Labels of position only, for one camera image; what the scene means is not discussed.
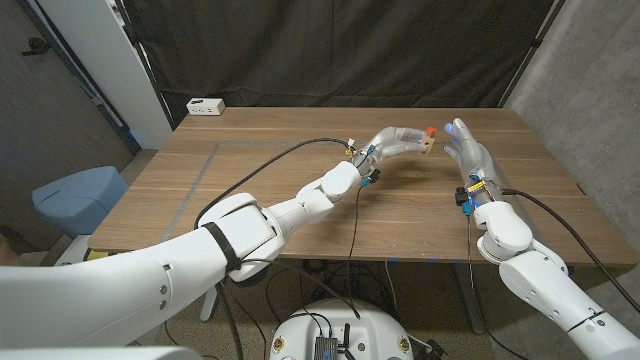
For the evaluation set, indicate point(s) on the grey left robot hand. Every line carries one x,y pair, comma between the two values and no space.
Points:
392,145

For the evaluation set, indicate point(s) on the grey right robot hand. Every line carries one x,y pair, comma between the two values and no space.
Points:
472,160

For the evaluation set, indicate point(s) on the small wooden block with holes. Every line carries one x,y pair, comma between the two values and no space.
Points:
427,144

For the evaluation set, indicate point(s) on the wooden screw with red head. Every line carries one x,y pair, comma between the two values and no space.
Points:
430,131

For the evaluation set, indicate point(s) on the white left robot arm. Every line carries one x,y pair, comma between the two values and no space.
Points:
225,255

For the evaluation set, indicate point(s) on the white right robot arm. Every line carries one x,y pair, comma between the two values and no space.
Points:
540,275

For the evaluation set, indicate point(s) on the black curtain backdrop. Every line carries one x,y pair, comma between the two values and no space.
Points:
340,50

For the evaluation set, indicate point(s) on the grey table leg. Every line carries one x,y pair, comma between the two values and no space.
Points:
470,300
210,305

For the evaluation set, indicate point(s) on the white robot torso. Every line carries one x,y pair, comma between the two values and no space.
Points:
360,325

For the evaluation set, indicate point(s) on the white power strip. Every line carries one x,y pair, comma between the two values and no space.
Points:
205,106

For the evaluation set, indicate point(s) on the grey electronics box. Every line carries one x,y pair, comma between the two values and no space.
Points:
326,347

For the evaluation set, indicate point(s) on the white cabinet panel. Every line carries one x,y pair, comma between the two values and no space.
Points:
110,65

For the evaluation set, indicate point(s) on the blue padded stool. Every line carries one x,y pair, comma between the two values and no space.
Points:
75,200

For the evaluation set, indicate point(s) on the person's bare leg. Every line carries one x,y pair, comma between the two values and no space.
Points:
7,250

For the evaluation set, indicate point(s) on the black frame pole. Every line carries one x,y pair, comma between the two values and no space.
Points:
145,65
530,50

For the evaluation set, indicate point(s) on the black wall rail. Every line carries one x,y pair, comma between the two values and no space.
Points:
75,75

